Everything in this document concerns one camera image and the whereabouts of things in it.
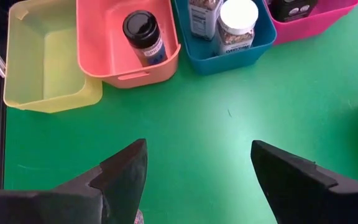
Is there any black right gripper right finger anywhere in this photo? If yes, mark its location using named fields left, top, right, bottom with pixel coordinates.
left=249, top=139, right=358, bottom=224

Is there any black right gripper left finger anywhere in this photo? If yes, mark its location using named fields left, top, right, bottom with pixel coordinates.
left=0, top=138, right=149, bottom=224

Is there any green-label black-lid spice jar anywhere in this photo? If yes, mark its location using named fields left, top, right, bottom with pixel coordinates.
left=122, top=9, right=169, bottom=68

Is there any black pepper tin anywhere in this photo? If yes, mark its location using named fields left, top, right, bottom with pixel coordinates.
left=267, top=0, right=319, bottom=23

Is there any white-lid glass spice jar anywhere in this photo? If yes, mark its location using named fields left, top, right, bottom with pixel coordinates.
left=187, top=0, right=224, bottom=41
left=211, top=0, right=260, bottom=57

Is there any green table mat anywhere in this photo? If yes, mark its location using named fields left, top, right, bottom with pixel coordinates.
left=4, top=30, right=358, bottom=224

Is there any yellow-green plastic bin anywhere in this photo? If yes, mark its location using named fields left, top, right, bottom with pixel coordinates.
left=3, top=0, right=104, bottom=114

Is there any orange plastic bin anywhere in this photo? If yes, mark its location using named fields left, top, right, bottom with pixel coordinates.
left=75, top=0, right=181, bottom=90

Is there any blue plastic bin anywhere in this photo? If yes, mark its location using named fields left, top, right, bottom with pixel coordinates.
left=171, top=0, right=278, bottom=76

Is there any pink plastic bin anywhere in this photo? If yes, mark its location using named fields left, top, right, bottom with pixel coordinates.
left=261, top=0, right=358, bottom=46

